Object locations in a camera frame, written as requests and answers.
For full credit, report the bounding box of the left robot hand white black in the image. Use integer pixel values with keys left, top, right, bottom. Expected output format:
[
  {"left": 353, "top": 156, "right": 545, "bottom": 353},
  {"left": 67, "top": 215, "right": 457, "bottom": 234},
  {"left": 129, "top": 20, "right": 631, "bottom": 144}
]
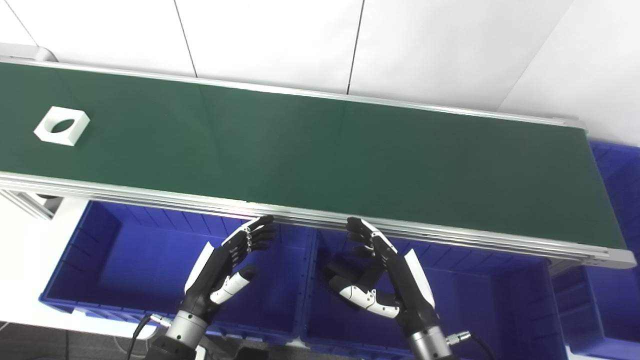
[{"left": 181, "top": 215, "right": 278, "bottom": 323}]

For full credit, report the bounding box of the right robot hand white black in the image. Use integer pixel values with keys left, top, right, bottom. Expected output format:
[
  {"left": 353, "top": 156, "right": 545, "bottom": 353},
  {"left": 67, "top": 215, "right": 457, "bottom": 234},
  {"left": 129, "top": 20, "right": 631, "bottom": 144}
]
[{"left": 322, "top": 216, "right": 441, "bottom": 333}]

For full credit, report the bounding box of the white square part round hole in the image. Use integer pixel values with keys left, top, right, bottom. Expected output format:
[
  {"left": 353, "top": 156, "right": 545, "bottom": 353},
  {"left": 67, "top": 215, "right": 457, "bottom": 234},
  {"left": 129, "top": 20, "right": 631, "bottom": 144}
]
[{"left": 33, "top": 106, "right": 91, "bottom": 147}]

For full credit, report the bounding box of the blue plastic bin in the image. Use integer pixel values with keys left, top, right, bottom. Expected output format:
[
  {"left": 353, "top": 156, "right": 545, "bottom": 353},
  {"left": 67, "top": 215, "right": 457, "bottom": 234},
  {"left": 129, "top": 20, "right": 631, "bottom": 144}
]
[
  {"left": 300, "top": 227, "right": 568, "bottom": 360},
  {"left": 550, "top": 140, "right": 640, "bottom": 360},
  {"left": 39, "top": 200, "right": 316, "bottom": 346}
]

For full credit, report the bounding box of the aluminium conveyor support leg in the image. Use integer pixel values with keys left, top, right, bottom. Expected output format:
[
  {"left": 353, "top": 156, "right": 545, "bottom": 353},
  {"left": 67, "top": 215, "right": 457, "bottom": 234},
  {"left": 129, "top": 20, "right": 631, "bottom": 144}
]
[{"left": 0, "top": 189, "right": 63, "bottom": 221}]

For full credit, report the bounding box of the grey conveyor end cap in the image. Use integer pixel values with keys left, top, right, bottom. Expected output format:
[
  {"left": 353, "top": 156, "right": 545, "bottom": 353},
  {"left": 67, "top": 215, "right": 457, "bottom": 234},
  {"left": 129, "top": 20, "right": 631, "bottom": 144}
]
[{"left": 0, "top": 42, "right": 58, "bottom": 63}]

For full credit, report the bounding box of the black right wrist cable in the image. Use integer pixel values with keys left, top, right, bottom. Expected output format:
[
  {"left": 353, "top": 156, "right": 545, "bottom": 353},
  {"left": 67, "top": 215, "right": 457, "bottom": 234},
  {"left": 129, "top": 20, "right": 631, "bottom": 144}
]
[{"left": 445, "top": 330, "right": 496, "bottom": 360}]

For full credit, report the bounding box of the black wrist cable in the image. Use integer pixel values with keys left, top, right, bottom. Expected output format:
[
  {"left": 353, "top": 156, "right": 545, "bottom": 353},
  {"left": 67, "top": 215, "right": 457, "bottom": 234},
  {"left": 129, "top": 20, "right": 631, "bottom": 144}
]
[
  {"left": 445, "top": 330, "right": 496, "bottom": 360},
  {"left": 125, "top": 312, "right": 172, "bottom": 360}
]

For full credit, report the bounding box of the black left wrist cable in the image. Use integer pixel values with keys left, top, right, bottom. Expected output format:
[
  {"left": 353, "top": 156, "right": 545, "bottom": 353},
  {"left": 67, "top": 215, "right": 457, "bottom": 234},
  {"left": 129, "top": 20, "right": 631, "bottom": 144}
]
[{"left": 125, "top": 312, "right": 172, "bottom": 360}]

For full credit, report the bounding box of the green conveyor belt aluminium frame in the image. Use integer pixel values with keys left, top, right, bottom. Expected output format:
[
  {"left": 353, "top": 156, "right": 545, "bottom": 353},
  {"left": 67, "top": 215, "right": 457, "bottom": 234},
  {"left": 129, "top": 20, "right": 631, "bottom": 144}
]
[{"left": 0, "top": 42, "right": 638, "bottom": 271}]

